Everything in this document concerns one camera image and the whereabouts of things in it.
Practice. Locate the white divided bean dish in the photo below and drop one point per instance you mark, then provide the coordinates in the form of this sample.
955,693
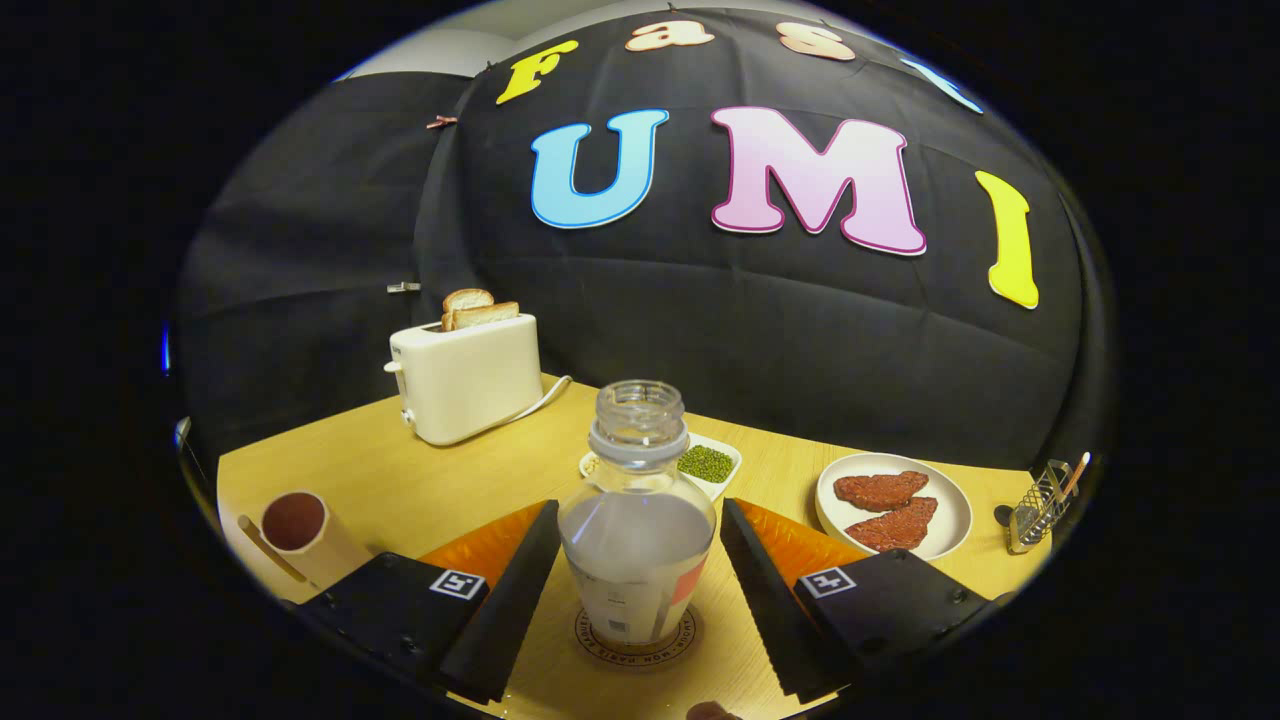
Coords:
710,465

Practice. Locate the clear plastic juice bottle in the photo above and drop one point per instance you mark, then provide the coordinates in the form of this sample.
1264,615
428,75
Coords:
635,550

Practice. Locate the white toaster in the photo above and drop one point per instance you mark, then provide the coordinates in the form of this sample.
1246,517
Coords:
470,380

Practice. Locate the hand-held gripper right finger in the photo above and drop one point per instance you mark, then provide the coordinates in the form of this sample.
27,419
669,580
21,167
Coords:
770,610

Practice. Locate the white round plate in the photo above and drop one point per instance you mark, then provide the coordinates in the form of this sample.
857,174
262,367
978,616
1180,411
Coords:
950,515

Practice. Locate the black backdrop cloth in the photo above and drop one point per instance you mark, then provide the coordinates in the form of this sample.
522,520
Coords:
700,320

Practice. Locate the wooden table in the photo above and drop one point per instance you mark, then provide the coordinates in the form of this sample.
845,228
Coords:
400,480

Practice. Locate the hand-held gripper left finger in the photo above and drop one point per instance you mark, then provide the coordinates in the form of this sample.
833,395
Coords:
505,610

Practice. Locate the pink cloth clip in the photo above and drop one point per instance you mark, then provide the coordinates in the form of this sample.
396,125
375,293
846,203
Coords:
441,121

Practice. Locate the round wooden coaster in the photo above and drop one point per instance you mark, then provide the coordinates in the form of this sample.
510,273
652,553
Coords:
640,655

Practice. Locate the toast slice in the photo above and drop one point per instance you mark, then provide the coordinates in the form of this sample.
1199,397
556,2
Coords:
485,315
466,298

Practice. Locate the red meat patty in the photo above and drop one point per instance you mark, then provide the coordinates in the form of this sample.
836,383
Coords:
895,525
880,488

